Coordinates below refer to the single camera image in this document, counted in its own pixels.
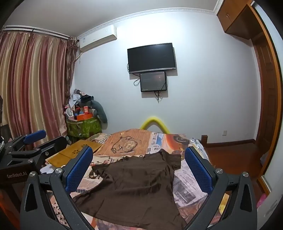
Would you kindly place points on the white wall socket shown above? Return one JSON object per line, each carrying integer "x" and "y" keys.
{"x": 224, "y": 132}

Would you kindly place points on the pile of papers and clutter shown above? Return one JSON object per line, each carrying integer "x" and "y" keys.
{"x": 76, "y": 103}

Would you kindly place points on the striped red beige curtain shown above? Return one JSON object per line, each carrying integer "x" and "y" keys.
{"x": 36, "y": 76}

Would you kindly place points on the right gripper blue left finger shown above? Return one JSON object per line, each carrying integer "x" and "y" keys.
{"x": 36, "y": 209}

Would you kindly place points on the orange box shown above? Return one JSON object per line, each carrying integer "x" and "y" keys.
{"x": 82, "y": 117}

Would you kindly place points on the small red box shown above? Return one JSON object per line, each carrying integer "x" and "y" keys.
{"x": 86, "y": 110}

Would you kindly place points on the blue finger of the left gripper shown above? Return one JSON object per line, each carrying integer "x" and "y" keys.
{"x": 48, "y": 149}
{"x": 20, "y": 142}

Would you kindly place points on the newspaper print bed sheet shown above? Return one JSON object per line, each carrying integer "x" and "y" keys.
{"x": 137, "y": 142}

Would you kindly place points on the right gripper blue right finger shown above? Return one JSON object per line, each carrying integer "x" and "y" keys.
{"x": 240, "y": 211}

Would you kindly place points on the wooden bed post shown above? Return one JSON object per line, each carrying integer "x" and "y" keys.
{"x": 204, "y": 139}

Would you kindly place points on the brown wooden door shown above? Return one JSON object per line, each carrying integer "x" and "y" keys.
{"x": 267, "y": 47}

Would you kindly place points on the small black wall monitor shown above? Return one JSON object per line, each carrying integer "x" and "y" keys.
{"x": 153, "y": 81}

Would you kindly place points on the yellow foam arch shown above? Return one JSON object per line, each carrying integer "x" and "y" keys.
{"x": 157, "y": 122}

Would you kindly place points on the green patterned storage bag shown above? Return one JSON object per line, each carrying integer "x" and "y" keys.
{"x": 83, "y": 129}

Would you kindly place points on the dark brown t-shirt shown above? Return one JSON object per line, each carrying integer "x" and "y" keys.
{"x": 135, "y": 192}

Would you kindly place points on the wooden upper wall cabinet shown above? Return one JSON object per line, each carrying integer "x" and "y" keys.
{"x": 238, "y": 19}

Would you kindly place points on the white wall air conditioner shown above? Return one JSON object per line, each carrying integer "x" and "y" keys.
{"x": 98, "y": 38}

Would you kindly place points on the large black wall television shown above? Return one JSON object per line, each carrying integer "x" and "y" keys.
{"x": 151, "y": 58}

